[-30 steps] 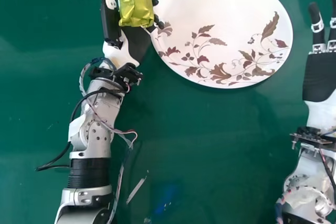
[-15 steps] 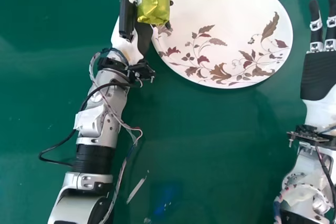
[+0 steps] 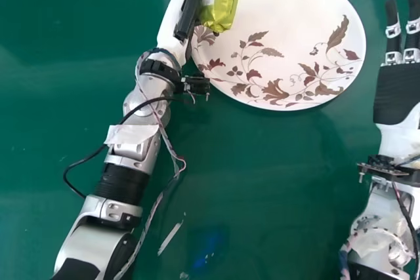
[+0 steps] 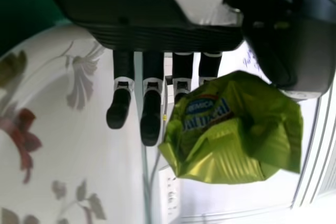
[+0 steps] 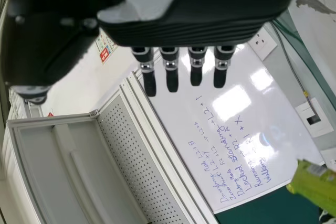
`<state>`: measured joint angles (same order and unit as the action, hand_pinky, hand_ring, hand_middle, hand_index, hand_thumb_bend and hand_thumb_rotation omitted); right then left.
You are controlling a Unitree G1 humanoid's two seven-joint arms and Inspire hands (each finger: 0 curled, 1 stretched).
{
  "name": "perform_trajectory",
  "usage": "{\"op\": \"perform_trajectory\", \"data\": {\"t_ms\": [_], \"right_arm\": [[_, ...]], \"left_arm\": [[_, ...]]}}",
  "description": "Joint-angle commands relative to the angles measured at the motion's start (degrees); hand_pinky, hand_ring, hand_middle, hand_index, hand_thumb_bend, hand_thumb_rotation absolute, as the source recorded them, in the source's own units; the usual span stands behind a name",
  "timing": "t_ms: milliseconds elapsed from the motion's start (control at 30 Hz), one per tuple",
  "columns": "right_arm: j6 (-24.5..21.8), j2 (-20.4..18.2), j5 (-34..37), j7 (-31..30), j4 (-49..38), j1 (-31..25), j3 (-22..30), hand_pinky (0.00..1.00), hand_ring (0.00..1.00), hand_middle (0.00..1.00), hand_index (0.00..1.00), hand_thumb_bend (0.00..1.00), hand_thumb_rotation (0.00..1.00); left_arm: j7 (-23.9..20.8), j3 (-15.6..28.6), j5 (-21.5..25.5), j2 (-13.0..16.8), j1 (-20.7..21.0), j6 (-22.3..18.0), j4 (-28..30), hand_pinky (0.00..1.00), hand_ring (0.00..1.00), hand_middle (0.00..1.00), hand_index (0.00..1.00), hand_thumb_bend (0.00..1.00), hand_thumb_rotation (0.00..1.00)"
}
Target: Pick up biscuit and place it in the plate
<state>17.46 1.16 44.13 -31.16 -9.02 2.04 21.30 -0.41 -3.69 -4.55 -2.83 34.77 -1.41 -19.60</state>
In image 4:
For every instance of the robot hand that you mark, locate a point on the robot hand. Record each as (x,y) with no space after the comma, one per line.
(147,6)

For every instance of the yellow-green biscuit packet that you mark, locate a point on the yellow-green biscuit packet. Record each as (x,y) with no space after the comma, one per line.
(231,134)

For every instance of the plate with brown leaf pattern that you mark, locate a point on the plate with brown leaf pattern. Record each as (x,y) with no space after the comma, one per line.
(65,129)

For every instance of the white wall socket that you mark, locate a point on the white wall socket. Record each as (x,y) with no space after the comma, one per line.
(170,197)

